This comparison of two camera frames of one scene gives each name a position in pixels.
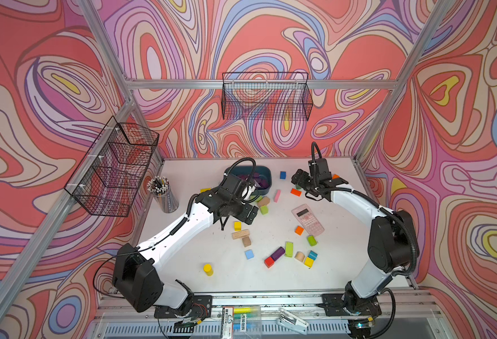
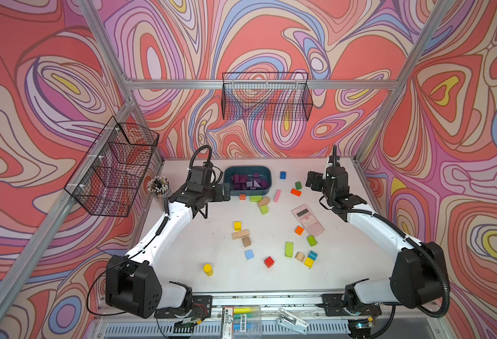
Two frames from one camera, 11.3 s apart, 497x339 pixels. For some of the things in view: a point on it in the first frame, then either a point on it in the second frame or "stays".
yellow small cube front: [308, 262] stays
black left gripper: [245, 217] -> [219, 196]
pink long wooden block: [277, 196] stays
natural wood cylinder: [300, 256] stays
